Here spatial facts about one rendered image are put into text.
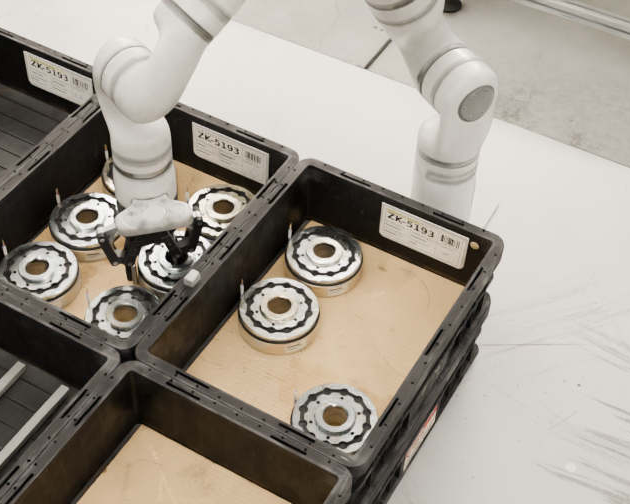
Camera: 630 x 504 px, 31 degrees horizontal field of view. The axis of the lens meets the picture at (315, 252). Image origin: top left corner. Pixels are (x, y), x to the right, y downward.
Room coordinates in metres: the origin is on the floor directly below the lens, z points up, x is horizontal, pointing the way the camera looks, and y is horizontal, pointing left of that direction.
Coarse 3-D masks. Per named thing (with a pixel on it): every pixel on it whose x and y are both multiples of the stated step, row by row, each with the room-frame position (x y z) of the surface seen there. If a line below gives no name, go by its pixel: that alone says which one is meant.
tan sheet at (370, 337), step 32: (320, 224) 1.11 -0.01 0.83; (384, 256) 1.05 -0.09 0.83; (352, 288) 0.99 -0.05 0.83; (384, 288) 0.99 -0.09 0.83; (416, 288) 1.00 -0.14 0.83; (448, 288) 1.00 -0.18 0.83; (320, 320) 0.93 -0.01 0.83; (352, 320) 0.94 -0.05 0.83; (384, 320) 0.94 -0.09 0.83; (416, 320) 0.94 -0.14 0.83; (224, 352) 0.87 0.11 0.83; (256, 352) 0.88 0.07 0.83; (320, 352) 0.88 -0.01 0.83; (352, 352) 0.88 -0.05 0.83; (384, 352) 0.89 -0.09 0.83; (416, 352) 0.89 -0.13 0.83; (224, 384) 0.82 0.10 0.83; (256, 384) 0.83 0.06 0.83; (288, 384) 0.83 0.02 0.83; (320, 384) 0.83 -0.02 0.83; (352, 384) 0.83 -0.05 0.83; (384, 384) 0.84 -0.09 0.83; (288, 416) 0.78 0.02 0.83
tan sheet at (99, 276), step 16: (176, 176) 1.19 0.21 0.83; (192, 176) 1.19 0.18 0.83; (208, 176) 1.19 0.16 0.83; (96, 192) 1.15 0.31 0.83; (192, 192) 1.16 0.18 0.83; (48, 240) 1.05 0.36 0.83; (80, 272) 0.99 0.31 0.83; (96, 272) 1.00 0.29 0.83; (112, 272) 1.00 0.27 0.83; (80, 288) 0.97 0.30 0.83; (96, 288) 0.97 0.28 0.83; (80, 304) 0.94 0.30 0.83
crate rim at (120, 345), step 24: (216, 120) 1.20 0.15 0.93; (264, 144) 1.15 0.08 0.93; (24, 168) 1.08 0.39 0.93; (288, 168) 1.11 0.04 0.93; (0, 192) 1.04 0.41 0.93; (264, 192) 1.06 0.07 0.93; (240, 216) 1.02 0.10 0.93; (216, 240) 0.97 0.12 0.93; (0, 288) 0.87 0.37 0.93; (48, 312) 0.84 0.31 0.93; (96, 336) 0.81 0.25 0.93
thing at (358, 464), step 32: (384, 192) 1.07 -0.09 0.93; (256, 224) 1.00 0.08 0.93; (448, 224) 1.02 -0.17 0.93; (224, 256) 0.96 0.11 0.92; (192, 288) 0.89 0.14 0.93; (480, 288) 0.92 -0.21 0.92; (160, 320) 0.84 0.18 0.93; (448, 320) 0.86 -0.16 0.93; (192, 384) 0.75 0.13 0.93; (416, 384) 0.77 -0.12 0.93; (256, 416) 0.71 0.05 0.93; (384, 416) 0.72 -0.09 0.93; (320, 448) 0.67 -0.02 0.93
